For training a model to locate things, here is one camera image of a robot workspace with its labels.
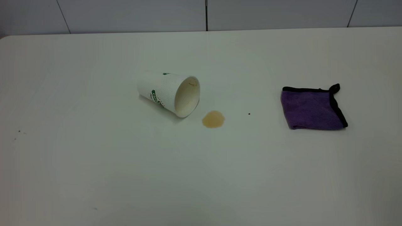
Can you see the white paper cup green print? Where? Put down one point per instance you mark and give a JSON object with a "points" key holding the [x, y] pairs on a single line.
{"points": [[163, 89]]}

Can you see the purple cloth with black edging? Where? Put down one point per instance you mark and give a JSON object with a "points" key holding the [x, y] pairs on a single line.
{"points": [[309, 110]]}

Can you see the brown coffee spill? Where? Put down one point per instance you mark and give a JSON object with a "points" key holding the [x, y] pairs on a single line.
{"points": [[213, 119]]}

